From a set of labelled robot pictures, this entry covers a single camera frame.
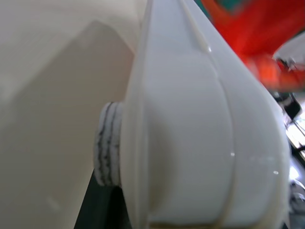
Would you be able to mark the orange and teal backpack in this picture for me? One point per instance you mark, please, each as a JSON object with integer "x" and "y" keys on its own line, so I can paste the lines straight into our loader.
{"x": 247, "y": 31}

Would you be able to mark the white plastic box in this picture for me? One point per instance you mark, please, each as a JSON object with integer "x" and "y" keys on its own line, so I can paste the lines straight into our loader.
{"x": 190, "y": 124}

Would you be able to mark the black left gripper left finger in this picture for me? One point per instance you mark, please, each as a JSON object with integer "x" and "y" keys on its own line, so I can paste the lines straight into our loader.
{"x": 107, "y": 143}

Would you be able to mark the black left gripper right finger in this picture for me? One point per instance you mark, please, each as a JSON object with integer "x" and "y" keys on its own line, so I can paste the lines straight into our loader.
{"x": 296, "y": 186}

